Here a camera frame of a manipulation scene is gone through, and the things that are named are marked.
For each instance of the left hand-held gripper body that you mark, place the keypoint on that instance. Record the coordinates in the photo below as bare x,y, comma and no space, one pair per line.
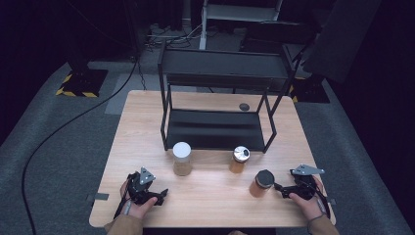
141,182

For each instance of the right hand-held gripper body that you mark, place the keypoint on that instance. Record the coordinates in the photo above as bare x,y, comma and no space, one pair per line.
305,186

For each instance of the black-lid spice jar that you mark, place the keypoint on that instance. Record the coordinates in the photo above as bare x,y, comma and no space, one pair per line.
262,182

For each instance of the white-lid spice jar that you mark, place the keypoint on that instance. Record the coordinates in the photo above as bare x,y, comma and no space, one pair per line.
182,158

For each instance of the silver-lid spice jar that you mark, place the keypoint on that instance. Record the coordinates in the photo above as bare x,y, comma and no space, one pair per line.
240,159

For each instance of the black metal shelf rack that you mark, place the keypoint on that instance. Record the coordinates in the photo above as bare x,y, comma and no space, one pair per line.
215,130

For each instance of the person's right hand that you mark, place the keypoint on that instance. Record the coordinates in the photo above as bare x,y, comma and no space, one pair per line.
308,205

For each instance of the person's left hand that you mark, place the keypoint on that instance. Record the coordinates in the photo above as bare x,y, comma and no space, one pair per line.
138,210

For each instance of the grey tape tab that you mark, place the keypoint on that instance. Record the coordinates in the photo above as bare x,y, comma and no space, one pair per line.
332,201
98,197

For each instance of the round dark table grommet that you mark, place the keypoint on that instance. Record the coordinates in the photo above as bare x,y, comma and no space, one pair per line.
244,106

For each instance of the black yellow-striped stand base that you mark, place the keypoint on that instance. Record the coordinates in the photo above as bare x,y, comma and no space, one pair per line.
310,91
83,83

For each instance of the dark tilted panel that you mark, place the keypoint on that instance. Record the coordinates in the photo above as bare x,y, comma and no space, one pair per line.
342,36

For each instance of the white metal stand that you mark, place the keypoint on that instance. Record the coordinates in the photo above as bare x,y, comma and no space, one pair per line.
239,13

